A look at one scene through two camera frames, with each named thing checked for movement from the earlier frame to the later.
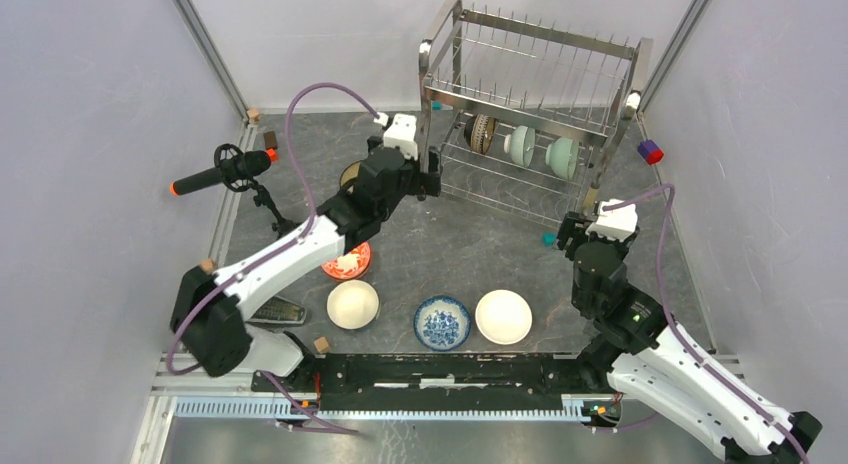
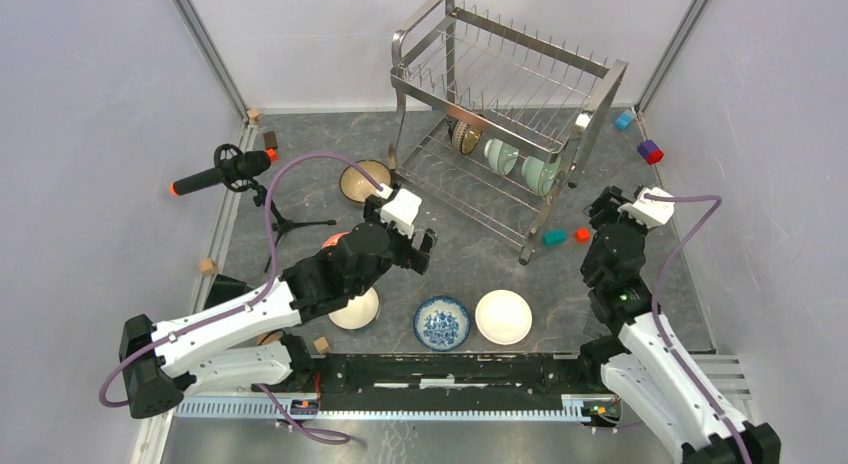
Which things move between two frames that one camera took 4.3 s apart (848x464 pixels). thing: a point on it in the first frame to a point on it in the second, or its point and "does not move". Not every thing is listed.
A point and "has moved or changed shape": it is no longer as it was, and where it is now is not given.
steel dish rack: (525, 117) has moved or changed shape
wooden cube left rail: (207, 265) does not move
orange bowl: (503, 316) does not move
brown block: (270, 140) does not move
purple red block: (650, 152) does not move
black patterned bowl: (479, 131) to (464, 136)
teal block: (549, 238) does not move
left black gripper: (426, 183) to (417, 259)
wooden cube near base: (322, 345) does not move
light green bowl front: (563, 156) to (540, 175)
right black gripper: (572, 226) to (609, 201)
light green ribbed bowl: (520, 144) to (501, 156)
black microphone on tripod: (237, 169) does not move
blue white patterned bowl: (442, 323) does not move
